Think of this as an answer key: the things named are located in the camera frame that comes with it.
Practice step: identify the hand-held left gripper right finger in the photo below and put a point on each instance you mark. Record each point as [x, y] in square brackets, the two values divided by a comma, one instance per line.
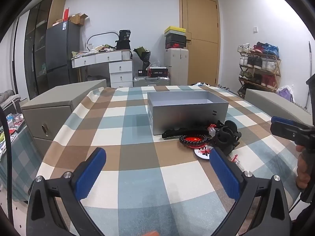
[225, 174]

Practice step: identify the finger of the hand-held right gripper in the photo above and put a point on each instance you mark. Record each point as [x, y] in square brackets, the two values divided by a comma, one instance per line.
[285, 132]
[283, 120]

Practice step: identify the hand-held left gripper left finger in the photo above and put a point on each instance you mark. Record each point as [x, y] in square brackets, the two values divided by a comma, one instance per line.
[91, 174]

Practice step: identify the white round badge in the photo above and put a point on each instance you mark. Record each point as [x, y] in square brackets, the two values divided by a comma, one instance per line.
[201, 152]

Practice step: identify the black claw hair clip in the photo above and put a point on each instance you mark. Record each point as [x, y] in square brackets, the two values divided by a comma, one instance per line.
[225, 137]

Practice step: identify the long black hair clip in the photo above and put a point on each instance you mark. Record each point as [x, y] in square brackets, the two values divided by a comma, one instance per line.
[177, 132]

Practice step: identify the grey cardboard box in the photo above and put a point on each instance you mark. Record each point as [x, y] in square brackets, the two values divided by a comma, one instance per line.
[182, 118]

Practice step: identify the person's right hand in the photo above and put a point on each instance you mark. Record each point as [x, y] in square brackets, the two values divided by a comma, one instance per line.
[302, 169]

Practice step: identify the grey storage cabinet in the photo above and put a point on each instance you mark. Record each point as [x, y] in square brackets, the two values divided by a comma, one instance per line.
[49, 113]
[270, 103]

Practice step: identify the purple plastic bag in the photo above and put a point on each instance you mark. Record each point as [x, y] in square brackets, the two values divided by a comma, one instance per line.
[285, 94]

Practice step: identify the plaid tablecloth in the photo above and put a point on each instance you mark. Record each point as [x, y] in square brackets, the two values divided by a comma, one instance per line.
[137, 152]

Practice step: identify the wooden shoe rack with shoes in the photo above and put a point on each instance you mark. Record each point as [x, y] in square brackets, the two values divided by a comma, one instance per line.
[258, 64]

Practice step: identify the broom stick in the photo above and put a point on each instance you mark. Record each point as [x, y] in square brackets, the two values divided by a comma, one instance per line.
[309, 61]

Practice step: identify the pile of floor slippers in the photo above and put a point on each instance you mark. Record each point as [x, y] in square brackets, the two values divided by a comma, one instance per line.
[223, 87]

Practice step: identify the checked bedsheet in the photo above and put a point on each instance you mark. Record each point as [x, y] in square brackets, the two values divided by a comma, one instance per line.
[22, 167]

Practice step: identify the basket of clothes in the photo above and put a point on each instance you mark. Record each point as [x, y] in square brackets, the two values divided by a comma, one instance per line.
[199, 84]

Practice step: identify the pile of small packets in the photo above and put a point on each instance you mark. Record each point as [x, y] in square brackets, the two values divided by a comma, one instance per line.
[13, 124]

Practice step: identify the wooden door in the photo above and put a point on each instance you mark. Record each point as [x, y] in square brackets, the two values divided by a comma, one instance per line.
[201, 61]

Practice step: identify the white dressing table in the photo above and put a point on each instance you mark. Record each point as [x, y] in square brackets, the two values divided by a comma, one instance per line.
[120, 71]

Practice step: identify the grey quilted cloth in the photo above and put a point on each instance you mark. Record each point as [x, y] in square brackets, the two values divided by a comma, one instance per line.
[8, 102]

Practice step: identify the silver suitcase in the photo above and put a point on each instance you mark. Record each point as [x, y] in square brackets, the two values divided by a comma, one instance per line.
[150, 81]

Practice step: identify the white suitcase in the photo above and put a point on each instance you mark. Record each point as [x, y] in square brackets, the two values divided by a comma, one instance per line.
[176, 66]

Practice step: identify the dark grey fridge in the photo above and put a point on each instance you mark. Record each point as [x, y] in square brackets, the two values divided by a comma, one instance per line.
[59, 54]

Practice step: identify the pile of table clutter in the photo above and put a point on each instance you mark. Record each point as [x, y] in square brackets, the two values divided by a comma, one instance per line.
[96, 49]

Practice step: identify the dark wrapped flower bouquet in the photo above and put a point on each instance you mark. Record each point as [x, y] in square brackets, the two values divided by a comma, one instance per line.
[144, 56]

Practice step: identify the black red shoe box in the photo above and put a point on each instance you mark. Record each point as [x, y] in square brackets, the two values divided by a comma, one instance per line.
[176, 45]

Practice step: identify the oval mirror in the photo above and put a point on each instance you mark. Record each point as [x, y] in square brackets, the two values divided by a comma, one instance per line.
[103, 40]

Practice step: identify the black bag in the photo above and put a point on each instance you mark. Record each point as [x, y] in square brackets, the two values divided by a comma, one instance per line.
[123, 43]

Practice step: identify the grey black shoe box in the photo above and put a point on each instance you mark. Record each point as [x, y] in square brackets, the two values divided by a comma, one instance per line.
[175, 37]

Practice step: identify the yellow shoe box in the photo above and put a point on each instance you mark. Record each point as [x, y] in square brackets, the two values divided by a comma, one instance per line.
[174, 30]

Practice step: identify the glass door cabinet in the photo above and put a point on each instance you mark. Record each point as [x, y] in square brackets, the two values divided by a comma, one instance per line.
[34, 41]

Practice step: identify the open cardboard box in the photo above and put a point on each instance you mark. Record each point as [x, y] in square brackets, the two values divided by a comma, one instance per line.
[77, 19]

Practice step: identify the red flat box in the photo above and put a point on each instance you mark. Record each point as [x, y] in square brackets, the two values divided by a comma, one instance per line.
[66, 14]

